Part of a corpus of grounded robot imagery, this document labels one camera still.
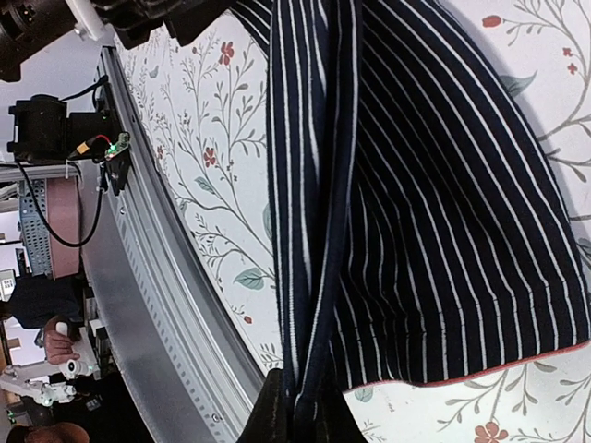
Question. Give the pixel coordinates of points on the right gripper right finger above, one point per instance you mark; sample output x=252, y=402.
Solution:
x=335, y=422

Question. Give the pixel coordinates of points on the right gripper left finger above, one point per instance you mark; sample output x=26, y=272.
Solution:
x=267, y=422

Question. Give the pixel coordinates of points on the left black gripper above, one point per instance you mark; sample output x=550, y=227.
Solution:
x=185, y=20

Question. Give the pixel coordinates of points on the navy striped underwear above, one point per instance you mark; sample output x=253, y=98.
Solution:
x=418, y=231

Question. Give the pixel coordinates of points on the floral tablecloth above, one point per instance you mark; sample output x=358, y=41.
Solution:
x=203, y=108

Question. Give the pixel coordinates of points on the perforated metal shelf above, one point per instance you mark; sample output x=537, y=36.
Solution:
x=36, y=237

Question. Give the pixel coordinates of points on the person in background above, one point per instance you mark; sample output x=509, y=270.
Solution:
x=103, y=410

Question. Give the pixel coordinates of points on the front aluminium rail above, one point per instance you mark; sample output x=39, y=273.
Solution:
x=185, y=366

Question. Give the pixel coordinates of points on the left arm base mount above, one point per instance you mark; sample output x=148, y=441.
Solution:
x=85, y=126

